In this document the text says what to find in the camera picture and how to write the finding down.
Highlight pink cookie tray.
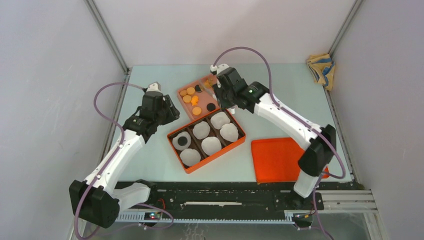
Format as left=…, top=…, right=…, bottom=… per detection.
left=176, top=74, right=220, bottom=121

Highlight black sandwich cookie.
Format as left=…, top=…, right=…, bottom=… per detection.
left=206, top=103, right=216, bottom=112
left=194, top=84, right=204, bottom=93
left=177, top=136, right=188, bottom=146

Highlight orange cookie box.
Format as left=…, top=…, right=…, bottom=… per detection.
left=167, top=109, right=246, bottom=174

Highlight metal tongs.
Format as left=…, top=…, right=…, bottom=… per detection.
left=201, top=77, right=219, bottom=103

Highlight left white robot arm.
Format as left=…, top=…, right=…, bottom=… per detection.
left=69, top=90, right=180, bottom=229

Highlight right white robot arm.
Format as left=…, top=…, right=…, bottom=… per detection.
left=210, top=64, right=336, bottom=209

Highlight orange fish cookie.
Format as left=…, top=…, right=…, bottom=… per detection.
left=190, top=95, right=199, bottom=106
left=203, top=78, right=214, bottom=89

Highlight white paper cup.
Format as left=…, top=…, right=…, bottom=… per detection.
left=210, top=111, right=231, bottom=130
left=192, top=121, right=211, bottom=140
left=219, top=123, right=239, bottom=143
left=179, top=148, right=202, bottom=167
left=172, top=131, right=192, bottom=151
left=201, top=136, right=222, bottom=156

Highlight orange box lid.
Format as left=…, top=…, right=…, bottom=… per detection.
left=250, top=136, right=331, bottom=184

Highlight yellow blue cloth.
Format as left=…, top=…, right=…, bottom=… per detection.
left=306, top=53, right=336, bottom=91

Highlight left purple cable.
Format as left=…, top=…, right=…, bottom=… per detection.
left=73, top=82, right=147, bottom=240

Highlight purple cable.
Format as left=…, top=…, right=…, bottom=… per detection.
left=211, top=46, right=347, bottom=239
left=73, top=82, right=147, bottom=240

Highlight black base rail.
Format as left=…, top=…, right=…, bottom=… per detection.
left=147, top=182, right=324, bottom=221

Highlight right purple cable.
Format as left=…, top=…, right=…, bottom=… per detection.
left=211, top=46, right=347, bottom=239

